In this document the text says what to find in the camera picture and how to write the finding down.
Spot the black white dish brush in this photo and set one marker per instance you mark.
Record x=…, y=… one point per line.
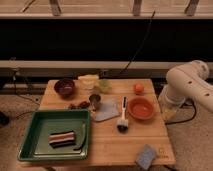
x=122, y=123

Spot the orange apple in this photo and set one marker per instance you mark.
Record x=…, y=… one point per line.
x=138, y=88

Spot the brown food pieces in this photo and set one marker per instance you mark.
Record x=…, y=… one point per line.
x=82, y=105

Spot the blue sponge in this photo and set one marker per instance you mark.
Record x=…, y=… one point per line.
x=146, y=157

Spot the orange bowl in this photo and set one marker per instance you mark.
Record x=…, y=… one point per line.
x=140, y=108

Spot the small metal cup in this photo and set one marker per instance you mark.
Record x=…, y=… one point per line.
x=95, y=101

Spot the purple bowl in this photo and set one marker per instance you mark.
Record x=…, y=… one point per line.
x=65, y=87

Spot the yellow white container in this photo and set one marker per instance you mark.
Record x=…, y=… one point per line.
x=88, y=81

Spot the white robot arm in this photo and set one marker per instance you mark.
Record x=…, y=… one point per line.
x=187, y=81

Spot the green plastic tray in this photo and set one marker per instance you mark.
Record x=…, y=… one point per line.
x=35, y=146

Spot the striped block in tray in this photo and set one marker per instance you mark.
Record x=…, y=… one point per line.
x=62, y=139

